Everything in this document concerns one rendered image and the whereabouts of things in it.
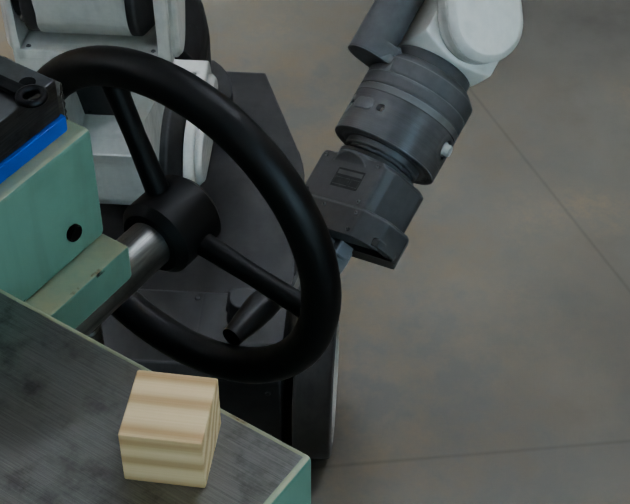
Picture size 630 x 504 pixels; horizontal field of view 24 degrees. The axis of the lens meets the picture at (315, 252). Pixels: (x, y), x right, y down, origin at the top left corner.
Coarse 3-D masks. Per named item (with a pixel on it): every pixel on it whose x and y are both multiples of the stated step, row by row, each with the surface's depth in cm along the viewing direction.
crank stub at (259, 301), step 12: (252, 300) 114; (264, 300) 114; (240, 312) 113; (252, 312) 113; (264, 312) 113; (276, 312) 115; (228, 324) 113; (240, 324) 112; (252, 324) 112; (264, 324) 114; (228, 336) 112; (240, 336) 112
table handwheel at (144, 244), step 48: (96, 48) 98; (192, 96) 94; (144, 144) 102; (240, 144) 94; (144, 192) 105; (192, 192) 104; (288, 192) 95; (144, 240) 102; (192, 240) 103; (288, 240) 97; (288, 288) 102; (336, 288) 99; (144, 336) 115; (192, 336) 114; (288, 336) 105
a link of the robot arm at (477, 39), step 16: (448, 0) 110; (464, 0) 110; (480, 0) 111; (496, 0) 111; (512, 0) 112; (448, 16) 110; (464, 16) 110; (480, 16) 111; (496, 16) 111; (512, 16) 112; (448, 32) 111; (464, 32) 110; (480, 32) 111; (496, 32) 111; (512, 32) 112; (448, 48) 112; (464, 48) 111; (480, 48) 111; (496, 48) 111; (512, 48) 112; (480, 64) 113
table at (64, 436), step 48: (96, 240) 96; (48, 288) 93; (96, 288) 94; (0, 336) 86; (48, 336) 86; (0, 384) 83; (48, 384) 83; (96, 384) 83; (0, 432) 80; (48, 432) 80; (96, 432) 80; (240, 432) 80; (0, 480) 78; (48, 480) 78; (96, 480) 78; (240, 480) 78; (288, 480) 78
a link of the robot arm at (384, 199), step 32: (384, 96) 111; (352, 128) 112; (384, 128) 110; (416, 128) 111; (448, 128) 112; (320, 160) 115; (352, 160) 112; (384, 160) 111; (416, 160) 111; (320, 192) 113; (352, 192) 111; (384, 192) 110; (416, 192) 112; (352, 224) 108; (384, 224) 108; (352, 256) 115; (384, 256) 109
